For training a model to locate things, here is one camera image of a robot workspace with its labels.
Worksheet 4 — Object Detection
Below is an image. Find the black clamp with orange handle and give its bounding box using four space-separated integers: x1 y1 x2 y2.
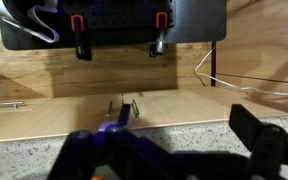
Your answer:
149 11 169 58
69 14 93 62

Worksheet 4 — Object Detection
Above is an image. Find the black perforated mounting board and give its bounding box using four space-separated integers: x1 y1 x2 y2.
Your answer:
59 0 176 29

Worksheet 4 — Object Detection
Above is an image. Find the silver bar drawer handle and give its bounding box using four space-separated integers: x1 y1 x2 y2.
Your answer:
0 100 26 112

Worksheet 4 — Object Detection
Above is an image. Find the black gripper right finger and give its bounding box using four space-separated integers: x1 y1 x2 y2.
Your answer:
228 103 288 180

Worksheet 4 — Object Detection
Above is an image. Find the blue cabinet child lock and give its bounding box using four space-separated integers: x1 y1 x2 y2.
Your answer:
96 103 132 134

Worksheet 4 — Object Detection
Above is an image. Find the black robot cart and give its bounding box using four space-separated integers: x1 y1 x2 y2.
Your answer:
0 0 227 87

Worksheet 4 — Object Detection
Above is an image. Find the thin metal door handle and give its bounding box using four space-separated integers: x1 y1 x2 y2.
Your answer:
131 98 141 120
105 100 114 122

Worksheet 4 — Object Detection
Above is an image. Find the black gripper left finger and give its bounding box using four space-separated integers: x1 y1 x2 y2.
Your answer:
47 128 185 180

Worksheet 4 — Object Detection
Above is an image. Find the white cable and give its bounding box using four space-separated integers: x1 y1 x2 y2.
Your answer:
193 46 288 98

